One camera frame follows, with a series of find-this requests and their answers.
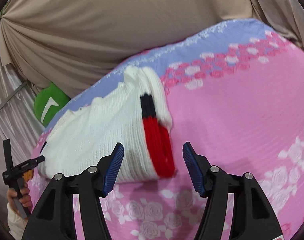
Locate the white red navy knit sweater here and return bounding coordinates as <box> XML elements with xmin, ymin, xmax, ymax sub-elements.
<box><xmin>38</xmin><ymin>67</ymin><xmax>175</xmax><ymax>183</ymax></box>

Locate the cream sleeve forearm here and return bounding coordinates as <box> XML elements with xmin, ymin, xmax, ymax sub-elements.
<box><xmin>7</xmin><ymin>203</ymin><xmax>27</xmax><ymax>240</ymax></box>

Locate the person's left hand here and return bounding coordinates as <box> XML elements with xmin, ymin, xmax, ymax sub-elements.
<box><xmin>6</xmin><ymin>183</ymin><xmax>32</xmax><ymax>215</ymax></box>

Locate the orange-brown small object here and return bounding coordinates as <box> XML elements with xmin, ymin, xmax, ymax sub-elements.
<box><xmin>23</xmin><ymin>170</ymin><xmax>34</xmax><ymax>183</ymax></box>

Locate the silver striped curtain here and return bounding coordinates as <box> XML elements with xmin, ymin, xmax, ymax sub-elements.
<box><xmin>0</xmin><ymin>58</ymin><xmax>44</xmax><ymax>164</ymax></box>

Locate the green plush pillow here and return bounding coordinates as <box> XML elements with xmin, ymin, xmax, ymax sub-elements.
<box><xmin>33</xmin><ymin>83</ymin><xmax>71</xmax><ymax>127</ymax></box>

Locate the beige draped curtain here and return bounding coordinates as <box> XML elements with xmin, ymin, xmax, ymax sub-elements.
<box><xmin>0</xmin><ymin>0</ymin><xmax>255</xmax><ymax>97</ymax></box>

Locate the floral pale hanging cloth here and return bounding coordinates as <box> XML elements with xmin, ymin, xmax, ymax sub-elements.
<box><xmin>251</xmin><ymin>0</ymin><xmax>304</xmax><ymax>51</ymax></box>

